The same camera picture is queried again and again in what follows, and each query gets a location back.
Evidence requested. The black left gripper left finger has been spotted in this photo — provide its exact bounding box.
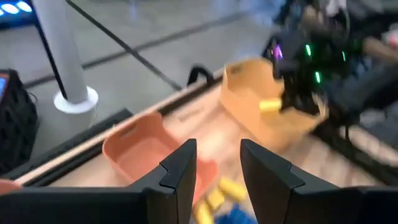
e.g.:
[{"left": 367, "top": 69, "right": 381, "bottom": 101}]
[{"left": 0, "top": 139, "right": 197, "bottom": 224}]

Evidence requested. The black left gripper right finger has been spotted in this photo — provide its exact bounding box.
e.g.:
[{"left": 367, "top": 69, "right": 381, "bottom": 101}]
[{"left": 240, "top": 139, "right": 398, "bottom": 224}]

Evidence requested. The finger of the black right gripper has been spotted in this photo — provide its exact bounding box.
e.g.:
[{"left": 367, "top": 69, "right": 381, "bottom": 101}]
[
  {"left": 298, "top": 95, "right": 326, "bottom": 115},
  {"left": 280, "top": 91, "right": 299, "bottom": 110}
]

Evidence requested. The yellow rectangular toy block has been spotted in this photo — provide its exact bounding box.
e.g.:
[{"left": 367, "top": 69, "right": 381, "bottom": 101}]
[
  {"left": 259, "top": 98, "right": 283, "bottom": 113},
  {"left": 219, "top": 177, "right": 248, "bottom": 202}
]

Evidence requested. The blue square toy block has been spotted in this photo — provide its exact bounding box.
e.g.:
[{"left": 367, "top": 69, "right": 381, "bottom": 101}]
[{"left": 214, "top": 205, "right": 259, "bottom": 224}]

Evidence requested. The small orange plastic bin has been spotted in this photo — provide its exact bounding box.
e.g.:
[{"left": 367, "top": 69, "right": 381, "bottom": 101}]
[{"left": 102, "top": 112, "right": 220, "bottom": 206}]

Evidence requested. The yellow plastic bin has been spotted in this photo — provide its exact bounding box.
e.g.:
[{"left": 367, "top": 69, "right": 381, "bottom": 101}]
[{"left": 220, "top": 57, "right": 329, "bottom": 153}]

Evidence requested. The black plastic crate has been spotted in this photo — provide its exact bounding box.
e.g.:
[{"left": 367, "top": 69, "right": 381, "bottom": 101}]
[{"left": 0, "top": 68, "right": 40, "bottom": 175}]

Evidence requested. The white tower fan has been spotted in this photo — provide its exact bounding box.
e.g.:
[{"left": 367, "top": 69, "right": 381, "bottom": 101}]
[{"left": 30, "top": 0, "right": 99, "bottom": 114}]

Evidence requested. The blue glowing light panel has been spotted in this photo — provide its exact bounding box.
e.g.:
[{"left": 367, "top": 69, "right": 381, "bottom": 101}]
[{"left": 0, "top": 0, "right": 35, "bottom": 29}]

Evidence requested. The black cable loop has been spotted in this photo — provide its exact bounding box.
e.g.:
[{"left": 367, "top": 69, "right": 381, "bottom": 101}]
[{"left": 187, "top": 65, "right": 215, "bottom": 86}]

